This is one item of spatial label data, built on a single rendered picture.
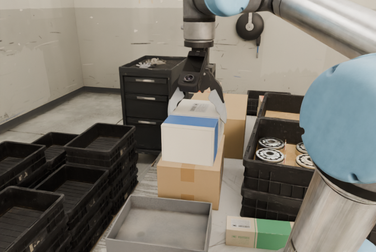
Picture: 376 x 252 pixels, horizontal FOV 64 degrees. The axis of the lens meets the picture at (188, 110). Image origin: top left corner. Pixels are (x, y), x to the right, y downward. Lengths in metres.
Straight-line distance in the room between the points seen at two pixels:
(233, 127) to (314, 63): 3.12
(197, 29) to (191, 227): 0.58
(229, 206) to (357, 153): 0.87
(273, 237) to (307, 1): 0.67
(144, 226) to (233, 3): 0.69
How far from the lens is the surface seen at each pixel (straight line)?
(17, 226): 1.56
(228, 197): 1.19
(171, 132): 0.68
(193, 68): 0.68
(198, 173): 1.05
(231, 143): 1.42
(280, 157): 1.17
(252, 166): 0.97
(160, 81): 2.43
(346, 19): 0.53
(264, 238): 0.99
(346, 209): 0.40
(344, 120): 0.32
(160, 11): 4.51
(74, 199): 1.82
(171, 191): 1.11
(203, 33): 0.70
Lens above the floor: 1.39
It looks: 20 degrees down
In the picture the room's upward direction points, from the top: straight up
